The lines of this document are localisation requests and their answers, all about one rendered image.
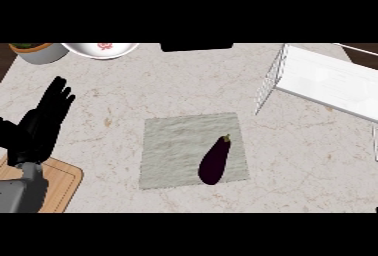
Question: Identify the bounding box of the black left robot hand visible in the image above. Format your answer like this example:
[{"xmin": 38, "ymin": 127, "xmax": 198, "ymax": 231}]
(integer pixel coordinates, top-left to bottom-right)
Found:
[{"xmin": 0, "ymin": 75, "xmax": 78, "ymax": 167}]

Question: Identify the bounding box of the grey placemat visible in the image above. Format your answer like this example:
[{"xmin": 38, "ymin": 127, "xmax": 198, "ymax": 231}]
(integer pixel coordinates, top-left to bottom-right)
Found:
[{"xmin": 137, "ymin": 112, "xmax": 251, "ymax": 191}]

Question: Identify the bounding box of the wooden cutting board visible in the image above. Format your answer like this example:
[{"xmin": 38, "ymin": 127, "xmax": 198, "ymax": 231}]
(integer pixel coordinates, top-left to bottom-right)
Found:
[{"xmin": 0, "ymin": 155, "xmax": 84, "ymax": 214}]

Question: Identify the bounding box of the grey plant pot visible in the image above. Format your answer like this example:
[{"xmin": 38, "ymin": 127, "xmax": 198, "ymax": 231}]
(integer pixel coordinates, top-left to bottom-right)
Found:
[{"xmin": 7, "ymin": 43, "xmax": 71, "ymax": 66}]

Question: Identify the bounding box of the white bowl with red print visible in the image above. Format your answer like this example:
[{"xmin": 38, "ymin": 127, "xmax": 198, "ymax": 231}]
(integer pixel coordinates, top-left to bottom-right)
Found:
[{"xmin": 60, "ymin": 43, "xmax": 141, "ymax": 61}]

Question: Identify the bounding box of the purple eggplant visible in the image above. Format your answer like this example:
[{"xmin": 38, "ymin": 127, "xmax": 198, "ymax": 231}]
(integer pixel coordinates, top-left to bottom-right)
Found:
[{"xmin": 196, "ymin": 133, "xmax": 233, "ymax": 186}]

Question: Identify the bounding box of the black appliance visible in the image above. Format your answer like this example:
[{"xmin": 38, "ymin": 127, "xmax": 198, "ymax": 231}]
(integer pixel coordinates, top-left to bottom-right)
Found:
[{"xmin": 159, "ymin": 43, "xmax": 234, "ymax": 53}]

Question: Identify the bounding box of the white wire tiered shelf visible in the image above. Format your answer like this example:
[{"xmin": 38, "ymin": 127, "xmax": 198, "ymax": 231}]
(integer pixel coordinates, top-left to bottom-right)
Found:
[{"xmin": 252, "ymin": 43, "xmax": 378, "ymax": 162}]

